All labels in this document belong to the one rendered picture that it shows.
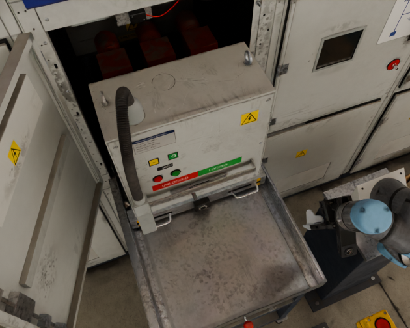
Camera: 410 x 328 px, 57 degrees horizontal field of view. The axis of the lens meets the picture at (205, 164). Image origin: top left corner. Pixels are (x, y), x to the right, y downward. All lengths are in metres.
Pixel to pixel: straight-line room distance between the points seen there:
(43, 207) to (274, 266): 0.80
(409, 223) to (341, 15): 0.74
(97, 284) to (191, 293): 1.05
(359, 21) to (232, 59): 0.51
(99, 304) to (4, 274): 1.34
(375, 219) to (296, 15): 0.69
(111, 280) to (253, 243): 1.12
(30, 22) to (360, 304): 2.06
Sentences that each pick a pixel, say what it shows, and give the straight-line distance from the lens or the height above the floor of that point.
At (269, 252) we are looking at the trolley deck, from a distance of 1.44.
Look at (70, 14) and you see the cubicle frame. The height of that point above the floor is 1.60.
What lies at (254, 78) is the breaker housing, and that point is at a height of 1.39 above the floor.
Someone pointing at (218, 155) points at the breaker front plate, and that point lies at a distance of 1.24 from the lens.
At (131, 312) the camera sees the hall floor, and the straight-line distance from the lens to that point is 2.27.
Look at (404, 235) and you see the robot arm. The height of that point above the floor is 1.39.
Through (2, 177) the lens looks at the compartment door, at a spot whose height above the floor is 1.49.
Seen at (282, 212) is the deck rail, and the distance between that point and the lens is 1.48.
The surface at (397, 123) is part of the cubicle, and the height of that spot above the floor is 0.51.
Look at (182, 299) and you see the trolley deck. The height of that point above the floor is 0.85.
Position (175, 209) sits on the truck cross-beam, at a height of 0.91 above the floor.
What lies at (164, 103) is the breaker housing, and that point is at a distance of 1.07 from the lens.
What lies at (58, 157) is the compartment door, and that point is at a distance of 1.23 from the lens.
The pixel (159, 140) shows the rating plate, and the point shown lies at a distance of 1.07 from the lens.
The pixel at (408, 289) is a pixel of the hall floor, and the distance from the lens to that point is 2.51.
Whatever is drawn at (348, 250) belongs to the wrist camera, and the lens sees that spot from 1.12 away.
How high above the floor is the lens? 2.19
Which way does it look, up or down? 58 degrees down
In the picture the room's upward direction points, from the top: 2 degrees counter-clockwise
